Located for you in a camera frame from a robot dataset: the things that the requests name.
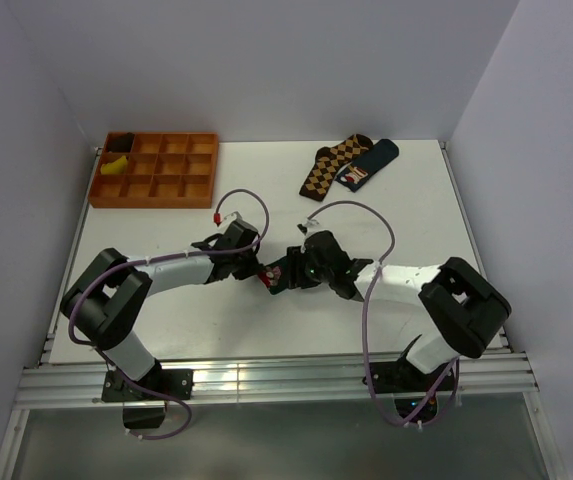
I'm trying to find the green reindeer sock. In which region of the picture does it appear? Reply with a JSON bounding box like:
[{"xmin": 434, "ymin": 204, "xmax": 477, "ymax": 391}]
[{"xmin": 257, "ymin": 256, "xmax": 289, "ymax": 295}]

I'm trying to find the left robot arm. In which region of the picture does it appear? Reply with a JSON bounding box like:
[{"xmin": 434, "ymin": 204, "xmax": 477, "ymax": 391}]
[{"xmin": 60, "ymin": 219, "xmax": 260, "ymax": 399}]

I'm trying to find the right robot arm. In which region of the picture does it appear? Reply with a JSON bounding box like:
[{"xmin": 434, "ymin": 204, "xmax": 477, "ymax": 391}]
[{"xmin": 282, "ymin": 230, "xmax": 512, "ymax": 393}]

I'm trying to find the navy snowman sock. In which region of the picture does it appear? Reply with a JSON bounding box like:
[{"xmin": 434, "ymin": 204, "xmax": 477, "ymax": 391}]
[{"xmin": 335, "ymin": 139, "xmax": 400, "ymax": 192}]

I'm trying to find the orange compartment tray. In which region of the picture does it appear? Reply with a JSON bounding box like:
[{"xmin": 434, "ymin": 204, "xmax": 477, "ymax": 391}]
[{"xmin": 88, "ymin": 131, "xmax": 219, "ymax": 209}]

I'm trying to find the brown argyle sock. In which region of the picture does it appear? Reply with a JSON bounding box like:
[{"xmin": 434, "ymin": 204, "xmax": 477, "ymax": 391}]
[{"xmin": 299, "ymin": 134, "xmax": 373, "ymax": 202}]

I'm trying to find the rolled yellow sock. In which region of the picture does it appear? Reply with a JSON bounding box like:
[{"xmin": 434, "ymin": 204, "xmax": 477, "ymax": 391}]
[{"xmin": 100, "ymin": 155, "xmax": 128, "ymax": 175}]

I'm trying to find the rolled black sock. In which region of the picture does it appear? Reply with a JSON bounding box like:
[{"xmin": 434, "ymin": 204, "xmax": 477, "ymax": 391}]
[{"xmin": 104, "ymin": 132, "xmax": 135, "ymax": 153}]

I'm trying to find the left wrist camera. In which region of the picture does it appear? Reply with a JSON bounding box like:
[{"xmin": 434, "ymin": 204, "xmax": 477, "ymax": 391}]
[{"xmin": 213, "ymin": 211, "xmax": 243, "ymax": 229}]

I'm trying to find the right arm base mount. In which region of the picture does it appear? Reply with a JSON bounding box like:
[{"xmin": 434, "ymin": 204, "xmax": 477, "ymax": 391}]
[{"xmin": 370, "ymin": 359, "xmax": 460, "ymax": 425}]

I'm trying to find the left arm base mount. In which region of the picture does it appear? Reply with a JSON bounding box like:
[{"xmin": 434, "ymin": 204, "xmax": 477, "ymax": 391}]
[{"xmin": 100, "ymin": 366, "xmax": 194, "ymax": 438}]

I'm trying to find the aluminium front rail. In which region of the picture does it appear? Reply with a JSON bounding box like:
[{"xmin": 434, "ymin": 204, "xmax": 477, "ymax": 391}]
[{"xmin": 13, "ymin": 351, "xmax": 538, "ymax": 410}]

